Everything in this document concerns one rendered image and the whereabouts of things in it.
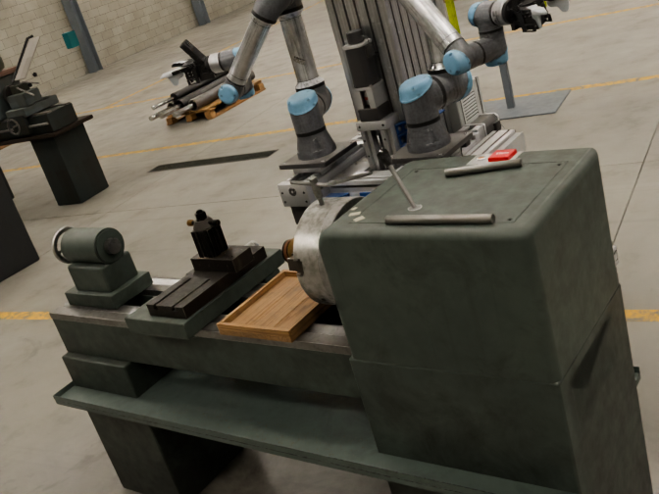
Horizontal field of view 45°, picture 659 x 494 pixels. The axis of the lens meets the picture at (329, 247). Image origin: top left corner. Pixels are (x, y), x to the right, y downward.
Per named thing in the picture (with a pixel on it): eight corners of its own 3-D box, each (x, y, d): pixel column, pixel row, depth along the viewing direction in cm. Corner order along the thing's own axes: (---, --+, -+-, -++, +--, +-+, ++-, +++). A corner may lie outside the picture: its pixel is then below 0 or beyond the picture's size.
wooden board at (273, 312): (356, 282, 262) (352, 271, 260) (291, 342, 237) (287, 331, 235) (286, 279, 280) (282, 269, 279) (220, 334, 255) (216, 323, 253)
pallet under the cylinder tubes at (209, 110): (221, 96, 1168) (218, 86, 1163) (267, 88, 1119) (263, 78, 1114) (165, 125, 1077) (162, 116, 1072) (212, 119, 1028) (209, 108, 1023)
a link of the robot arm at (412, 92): (398, 123, 273) (388, 84, 268) (428, 109, 279) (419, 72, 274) (420, 124, 263) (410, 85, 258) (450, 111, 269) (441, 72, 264)
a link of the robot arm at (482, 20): (486, 25, 251) (481, -2, 248) (512, 24, 242) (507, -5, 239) (469, 32, 248) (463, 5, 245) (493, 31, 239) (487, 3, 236)
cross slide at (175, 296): (267, 257, 288) (263, 245, 286) (186, 319, 258) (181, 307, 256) (231, 255, 299) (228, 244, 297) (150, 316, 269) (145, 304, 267)
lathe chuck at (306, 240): (392, 267, 248) (362, 176, 234) (340, 327, 227) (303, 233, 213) (369, 266, 253) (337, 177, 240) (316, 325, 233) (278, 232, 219)
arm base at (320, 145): (313, 146, 315) (306, 123, 311) (343, 144, 306) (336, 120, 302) (290, 161, 305) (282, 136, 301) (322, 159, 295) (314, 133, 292)
